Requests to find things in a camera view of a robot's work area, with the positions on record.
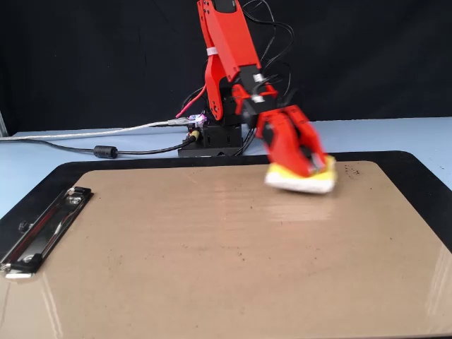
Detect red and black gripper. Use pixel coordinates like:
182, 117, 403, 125
256, 105, 328, 177

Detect yellow sponge with black knob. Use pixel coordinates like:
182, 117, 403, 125
263, 155, 338, 195

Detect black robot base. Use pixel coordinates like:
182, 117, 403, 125
177, 118, 255, 158

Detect controller board with purple LED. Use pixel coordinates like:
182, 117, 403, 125
186, 112, 209, 130

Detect black mat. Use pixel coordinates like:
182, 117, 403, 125
0, 150, 452, 257

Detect brown clipboard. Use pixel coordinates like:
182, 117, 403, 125
0, 160, 452, 339

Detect black cloth backdrop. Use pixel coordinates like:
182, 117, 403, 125
0, 0, 452, 137

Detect silver metal clipboard clip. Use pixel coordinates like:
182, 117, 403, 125
0, 186, 95, 280

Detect black servo cables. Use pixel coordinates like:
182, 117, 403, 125
239, 0, 297, 156

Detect red wire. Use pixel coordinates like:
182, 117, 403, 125
175, 83, 209, 119

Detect black power cable with ferrite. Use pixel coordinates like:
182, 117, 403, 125
0, 130, 202, 160

